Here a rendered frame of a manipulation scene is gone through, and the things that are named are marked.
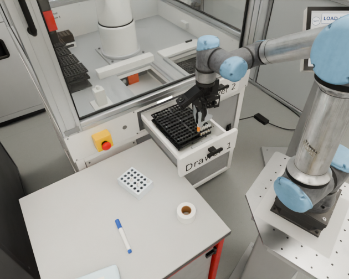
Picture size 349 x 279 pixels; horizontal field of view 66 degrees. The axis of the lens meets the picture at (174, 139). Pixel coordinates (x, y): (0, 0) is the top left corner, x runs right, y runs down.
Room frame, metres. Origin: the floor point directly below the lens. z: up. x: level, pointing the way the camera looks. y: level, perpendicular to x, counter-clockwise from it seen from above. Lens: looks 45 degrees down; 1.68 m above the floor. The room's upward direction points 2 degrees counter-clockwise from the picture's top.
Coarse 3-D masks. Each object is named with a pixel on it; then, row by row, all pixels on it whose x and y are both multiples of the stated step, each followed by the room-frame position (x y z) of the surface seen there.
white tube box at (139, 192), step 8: (120, 176) 0.69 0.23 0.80; (128, 176) 0.69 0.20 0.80; (136, 176) 0.69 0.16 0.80; (144, 176) 0.69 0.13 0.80; (120, 184) 0.67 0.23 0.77; (128, 184) 0.66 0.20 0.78; (144, 184) 0.65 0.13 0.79; (152, 184) 0.66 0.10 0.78; (136, 192) 0.61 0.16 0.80; (144, 192) 0.62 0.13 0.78
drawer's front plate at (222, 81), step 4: (220, 80) 1.18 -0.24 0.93; (224, 80) 1.19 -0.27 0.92; (228, 80) 1.21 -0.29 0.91; (224, 84) 1.19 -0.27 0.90; (228, 84) 1.21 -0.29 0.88; (232, 84) 1.22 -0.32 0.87; (236, 84) 1.24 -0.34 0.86; (228, 88) 1.21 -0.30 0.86; (236, 88) 1.24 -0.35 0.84; (220, 92) 1.18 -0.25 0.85; (228, 92) 1.21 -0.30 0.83; (220, 96) 1.18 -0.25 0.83
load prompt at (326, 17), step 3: (321, 15) 1.35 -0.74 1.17; (324, 15) 1.35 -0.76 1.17; (327, 15) 1.35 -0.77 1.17; (330, 15) 1.35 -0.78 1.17; (333, 15) 1.35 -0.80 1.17; (336, 15) 1.35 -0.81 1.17; (339, 15) 1.35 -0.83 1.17; (342, 15) 1.34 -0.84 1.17; (321, 18) 1.35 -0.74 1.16; (324, 18) 1.34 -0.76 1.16; (327, 18) 1.34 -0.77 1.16; (330, 18) 1.34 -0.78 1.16; (333, 18) 1.34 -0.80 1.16; (336, 18) 1.34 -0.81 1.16; (321, 21) 1.34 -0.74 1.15; (324, 21) 1.34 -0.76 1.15; (327, 21) 1.33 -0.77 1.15; (330, 21) 1.33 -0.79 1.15; (333, 21) 1.33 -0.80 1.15
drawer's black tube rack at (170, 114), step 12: (168, 108) 1.00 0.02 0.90; (180, 108) 1.00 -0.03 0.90; (156, 120) 0.92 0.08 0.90; (168, 120) 0.92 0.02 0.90; (180, 120) 0.91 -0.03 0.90; (192, 120) 0.91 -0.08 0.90; (168, 132) 0.84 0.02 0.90; (180, 132) 0.84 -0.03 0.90; (192, 132) 0.83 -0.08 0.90; (180, 144) 0.80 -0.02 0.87
